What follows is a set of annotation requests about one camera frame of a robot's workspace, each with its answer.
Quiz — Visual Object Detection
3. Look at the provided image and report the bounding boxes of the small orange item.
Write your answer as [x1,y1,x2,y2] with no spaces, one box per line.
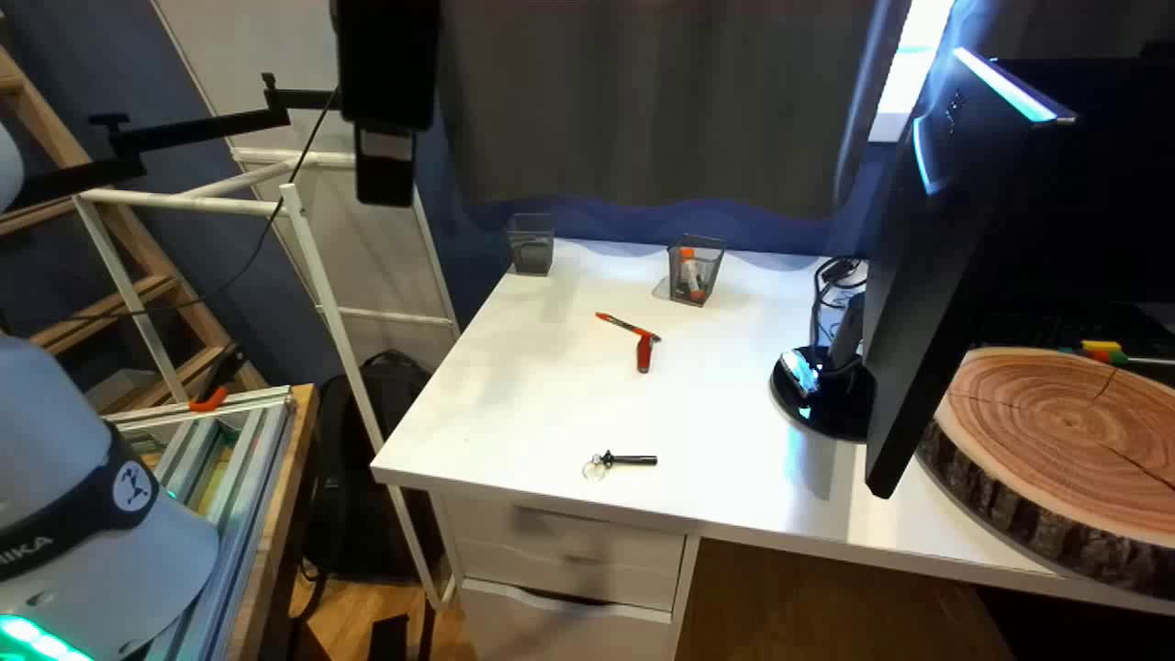
[674,247,708,299]

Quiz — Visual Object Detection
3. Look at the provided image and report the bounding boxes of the bright window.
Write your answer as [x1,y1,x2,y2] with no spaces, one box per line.
[870,0,962,145]

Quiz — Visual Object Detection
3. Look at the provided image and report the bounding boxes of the white metal rack frame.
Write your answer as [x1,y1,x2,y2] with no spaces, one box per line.
[69,143,466,605]

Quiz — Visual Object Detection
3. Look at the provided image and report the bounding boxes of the red pen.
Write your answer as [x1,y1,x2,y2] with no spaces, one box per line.
[590,307,666,345]

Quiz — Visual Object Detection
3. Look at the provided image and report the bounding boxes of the black stick with clear disc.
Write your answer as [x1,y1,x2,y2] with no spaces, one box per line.
[586,446,659,476]

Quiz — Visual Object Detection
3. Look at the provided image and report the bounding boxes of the round wooden log slab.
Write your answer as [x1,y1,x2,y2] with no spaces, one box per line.
[914,342,1175,600]

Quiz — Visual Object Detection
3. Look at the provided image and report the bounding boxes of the small orange clamp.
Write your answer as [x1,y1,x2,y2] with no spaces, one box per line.
[186,383,235,414]

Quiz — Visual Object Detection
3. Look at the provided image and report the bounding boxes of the black flat panel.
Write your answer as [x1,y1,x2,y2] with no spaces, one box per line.
[1039,50,1175,349]

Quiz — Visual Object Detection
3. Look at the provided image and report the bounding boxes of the white desk drawer unit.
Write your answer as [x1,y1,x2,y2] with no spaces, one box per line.
[429,489,703,661]

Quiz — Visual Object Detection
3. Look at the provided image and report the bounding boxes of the wooden ladder shelf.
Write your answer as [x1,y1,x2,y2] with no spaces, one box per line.
[0,43,269,414]

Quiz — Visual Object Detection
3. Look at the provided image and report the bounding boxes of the black mounted camera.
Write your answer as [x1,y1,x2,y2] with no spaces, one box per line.
[331,0,444,209]

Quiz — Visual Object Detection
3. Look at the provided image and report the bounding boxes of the grey curtain beside desk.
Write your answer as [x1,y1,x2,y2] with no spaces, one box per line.
[432,0,888,226]

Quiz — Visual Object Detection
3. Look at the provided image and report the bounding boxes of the black round monitor stand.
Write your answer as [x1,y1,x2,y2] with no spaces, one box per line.
[766,342,880,444]

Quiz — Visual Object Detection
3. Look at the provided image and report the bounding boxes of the empty dark mesh bin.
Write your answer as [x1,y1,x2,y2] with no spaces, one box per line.
[508,211,559,277]

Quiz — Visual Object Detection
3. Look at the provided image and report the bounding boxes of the wooden framed glass table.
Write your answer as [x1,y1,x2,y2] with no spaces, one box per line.
[99,378,324,661]

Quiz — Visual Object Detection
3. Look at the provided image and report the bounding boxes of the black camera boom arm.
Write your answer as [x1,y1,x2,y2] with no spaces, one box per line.
[0,70,342,211]

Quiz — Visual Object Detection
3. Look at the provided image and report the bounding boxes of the mesh bin holding orange item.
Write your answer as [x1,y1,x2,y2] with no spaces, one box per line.
[666,243,727,307]

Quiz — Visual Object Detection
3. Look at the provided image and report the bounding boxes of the black backpack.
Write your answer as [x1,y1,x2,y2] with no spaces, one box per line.
[293,345,432,581]

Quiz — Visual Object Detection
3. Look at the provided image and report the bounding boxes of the black computer monitor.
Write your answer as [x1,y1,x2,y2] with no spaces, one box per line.
[858,43,1085,504]

